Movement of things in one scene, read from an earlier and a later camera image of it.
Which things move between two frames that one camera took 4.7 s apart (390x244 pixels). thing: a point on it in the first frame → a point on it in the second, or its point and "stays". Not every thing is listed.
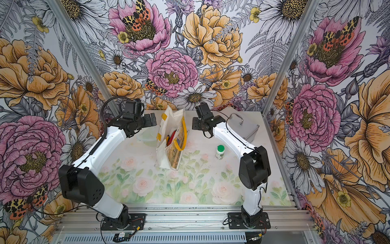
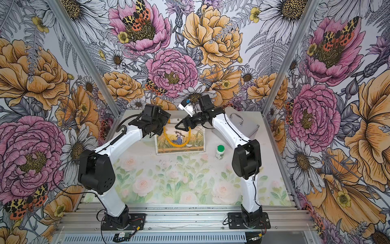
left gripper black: [148, 124] → [164, 119]
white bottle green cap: [220, 154] stays
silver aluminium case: [246, 123] stays
